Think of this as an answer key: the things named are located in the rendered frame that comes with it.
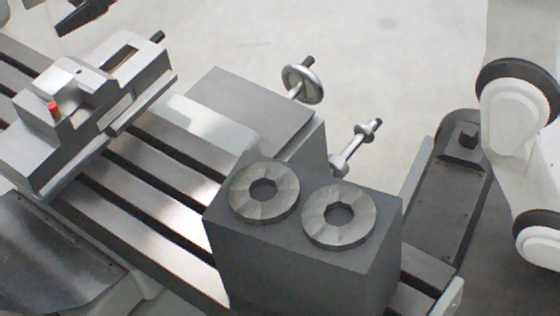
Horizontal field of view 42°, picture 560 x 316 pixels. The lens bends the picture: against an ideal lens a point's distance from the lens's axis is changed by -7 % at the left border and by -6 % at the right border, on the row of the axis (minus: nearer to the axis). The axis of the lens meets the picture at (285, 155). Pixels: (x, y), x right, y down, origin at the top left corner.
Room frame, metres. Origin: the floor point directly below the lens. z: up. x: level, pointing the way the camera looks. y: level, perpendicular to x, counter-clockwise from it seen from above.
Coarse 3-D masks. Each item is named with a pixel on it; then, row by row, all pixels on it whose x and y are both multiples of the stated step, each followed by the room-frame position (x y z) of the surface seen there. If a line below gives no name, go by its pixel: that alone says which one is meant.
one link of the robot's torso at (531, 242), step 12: (528, 228) 0.72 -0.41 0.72; (540, 228) 0.71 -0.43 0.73; (516, 240) 0.72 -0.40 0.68; (528, 240) 0.70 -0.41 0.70; (540, 240) 0.69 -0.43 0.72; (552, 240) 0.68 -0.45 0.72; (528, 252) 0.70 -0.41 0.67; (540, 252) 0.69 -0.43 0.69; (552, 252) 0.67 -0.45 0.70; (540, 264) 0.68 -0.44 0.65; (552, 264) 0.67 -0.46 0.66
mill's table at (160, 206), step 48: (0, 48) 1.23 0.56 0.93; (0, 96) 1.08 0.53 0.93; (144, 144) 0.88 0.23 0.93; (192, 144) 0.87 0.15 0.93; (96, 192) 0.82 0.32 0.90; (144, 192) 0.78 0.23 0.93; (192, 192) 0.76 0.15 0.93; (96, 240) 0.76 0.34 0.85; (144, 240) 0.69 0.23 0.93; (192, 240) 0.67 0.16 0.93; (192, 288) 0.59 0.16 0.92; (432, 288) 0.53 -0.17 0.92
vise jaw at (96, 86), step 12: (60, 60) 1.01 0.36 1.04; (72, 60) 1.01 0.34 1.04; (72, 72) 0.98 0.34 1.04; (84, 72) 0.97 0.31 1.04; (96, 72) 0.97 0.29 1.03; (84, 84) 0.94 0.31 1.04; (96, 84) 0.93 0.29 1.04; (108, 84) 0.94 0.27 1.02; (84, 96) 0.93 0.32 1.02; (96, 96) 0.92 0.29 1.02; (108, 96) 0.93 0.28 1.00
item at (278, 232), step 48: (240, 192) 0.59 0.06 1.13; (288, 192) 0.58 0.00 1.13; (336, 192) 0.57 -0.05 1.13; (240, 240) 0.54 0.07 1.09; (288, 240) 0.52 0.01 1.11; (336, 240) 0.50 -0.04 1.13; (384, 240) 0.50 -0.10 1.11; (240, 288) 0.55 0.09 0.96; (288, 288) 0.51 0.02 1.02; (336, 288) 0.47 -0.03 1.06; (384, 288) 0.50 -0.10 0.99
